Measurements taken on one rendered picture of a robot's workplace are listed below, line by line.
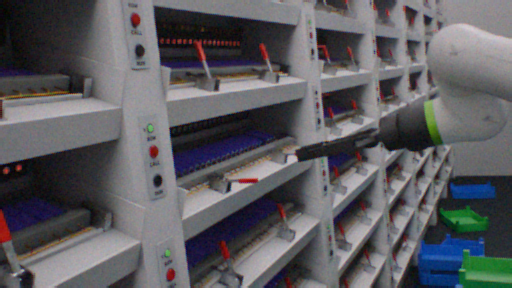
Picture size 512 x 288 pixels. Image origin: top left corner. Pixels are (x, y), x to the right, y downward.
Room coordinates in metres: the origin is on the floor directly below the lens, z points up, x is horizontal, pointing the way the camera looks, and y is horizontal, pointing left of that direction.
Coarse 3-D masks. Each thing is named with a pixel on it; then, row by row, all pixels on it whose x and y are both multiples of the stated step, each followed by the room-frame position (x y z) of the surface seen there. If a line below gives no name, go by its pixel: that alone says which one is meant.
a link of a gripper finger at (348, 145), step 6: (354, 138) 0.98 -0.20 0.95; (360, 138) 0.97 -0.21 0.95; (324, 144) 1.03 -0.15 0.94; (330, 144) 1.01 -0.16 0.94; (336, 144) 1.01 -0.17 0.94; (342, 144) 1.00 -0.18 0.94; (348, 144) 0.99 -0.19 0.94; (354, 144) 0.99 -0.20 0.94; (330, 150) 1.01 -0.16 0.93; (336, 150) 1.01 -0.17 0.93; (342, 150) 1.00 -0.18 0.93; (348, 150) 0.99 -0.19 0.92
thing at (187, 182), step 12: (276, 144) 1.18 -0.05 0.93; (288, 144) 1.25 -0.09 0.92; (240, 156) 1.04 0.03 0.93; (252, 156) 1.06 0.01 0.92; (264, 156) 1.11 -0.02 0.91; (216, 168) 0.93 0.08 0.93; (228, 168) 0.97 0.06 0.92; (240, 168) 1.00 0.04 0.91; (180, 180) 0.84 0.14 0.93; (192, 180) 0.86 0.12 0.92; (204, 180) 0.90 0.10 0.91
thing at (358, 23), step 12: (312, 0) 1.36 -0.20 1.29; (324, 0) 1.51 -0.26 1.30; (324, 12) 1.44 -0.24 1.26; (336, 12) 1.72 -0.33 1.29; (348, 12) 1.74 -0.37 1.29; (360, 12) 1.91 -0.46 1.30; (324, 24) 1.47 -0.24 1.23; (336, 24) 1.56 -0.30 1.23; (348, 24) 1.68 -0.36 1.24; (360, 24) 1.81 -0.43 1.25
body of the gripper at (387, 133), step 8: (384, 120) 0.99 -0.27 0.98; (392, 120) 0.98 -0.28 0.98; (384, 128) 0.98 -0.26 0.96; (392, 128) 0.97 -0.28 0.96; (360, 136) 1.01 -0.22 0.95; (368, 136) 0.99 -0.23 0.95; (376, 136) 0.98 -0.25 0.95; (384, 136) 0.97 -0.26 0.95; (392, 136) 0.97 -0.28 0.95; (368, 144) 0.99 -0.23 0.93; (384, 144) 0.98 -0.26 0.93; (392, 144) 0.97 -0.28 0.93; (400, 144) 0.97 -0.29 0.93
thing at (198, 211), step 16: (208, 128) 1.15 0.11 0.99; (224, 128) 1.21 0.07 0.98; (256, 128) 1.35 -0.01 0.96; (272, 128) 1.33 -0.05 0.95; (288, 128) 1.31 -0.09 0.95; (176, 144) 1.03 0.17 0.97; (304, 144) 1.29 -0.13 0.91; (288, 160) 1.15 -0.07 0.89; (240, 176) 0.98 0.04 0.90; (256, 176) 1.00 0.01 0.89; (272, 176) 1.05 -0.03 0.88; (288, 176) 1.14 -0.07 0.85; (208, 192) 0.87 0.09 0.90; (240, 192) 0.91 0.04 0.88; (256, 192) 0.99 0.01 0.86; (192, 208) 0.79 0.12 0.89; (208, 208) 0.81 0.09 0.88; (224, 208) 0.87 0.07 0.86; (192, 224) 0.78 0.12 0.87; (208, 224) 0.83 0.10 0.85
